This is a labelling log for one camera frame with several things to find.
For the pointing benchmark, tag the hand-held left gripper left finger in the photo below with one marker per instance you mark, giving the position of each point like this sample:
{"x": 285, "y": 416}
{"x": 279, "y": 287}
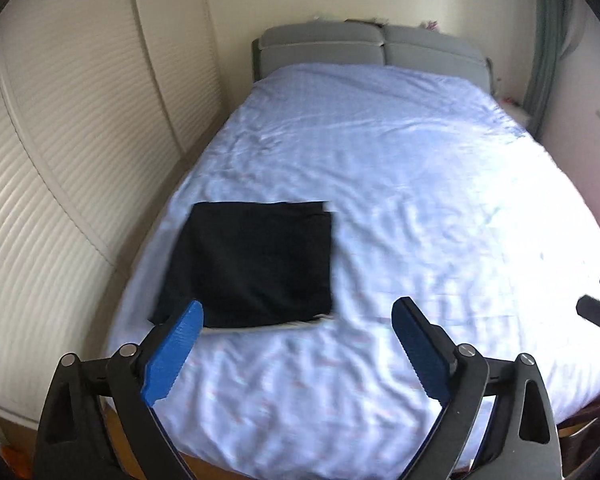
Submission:
{"x": 172, "y": 355}

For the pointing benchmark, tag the bed with blue striped sheet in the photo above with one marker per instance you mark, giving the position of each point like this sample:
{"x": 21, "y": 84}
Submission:
{"x": 405, "y": 185}

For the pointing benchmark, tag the black pants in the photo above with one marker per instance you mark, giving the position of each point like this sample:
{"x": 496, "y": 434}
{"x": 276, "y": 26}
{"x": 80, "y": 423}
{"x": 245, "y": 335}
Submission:
{"x": 250, "y": 260}

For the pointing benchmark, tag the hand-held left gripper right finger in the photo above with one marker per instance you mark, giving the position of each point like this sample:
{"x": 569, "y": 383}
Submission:
{"x": 422, "y": 355}

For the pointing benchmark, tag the white nightstand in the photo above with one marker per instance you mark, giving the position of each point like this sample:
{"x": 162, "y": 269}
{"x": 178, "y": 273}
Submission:
{"x": 517, "y": 115}

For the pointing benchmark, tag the purple toy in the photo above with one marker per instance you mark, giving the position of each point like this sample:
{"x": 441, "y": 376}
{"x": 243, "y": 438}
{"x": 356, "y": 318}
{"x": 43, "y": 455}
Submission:
{"x": 432, "y": 24}

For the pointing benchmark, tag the green curtain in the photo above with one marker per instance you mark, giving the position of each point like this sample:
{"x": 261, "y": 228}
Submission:
{"x": 545, "y": 35}

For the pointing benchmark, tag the grey padded headboard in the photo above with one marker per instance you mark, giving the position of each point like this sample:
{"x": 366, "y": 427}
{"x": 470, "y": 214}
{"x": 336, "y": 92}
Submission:
{"x": 320, "y": 42}

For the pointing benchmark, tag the white louvered wardrobe doors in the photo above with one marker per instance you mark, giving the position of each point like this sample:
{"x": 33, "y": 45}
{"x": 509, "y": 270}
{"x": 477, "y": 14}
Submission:
{"x": 55, "y": 160}

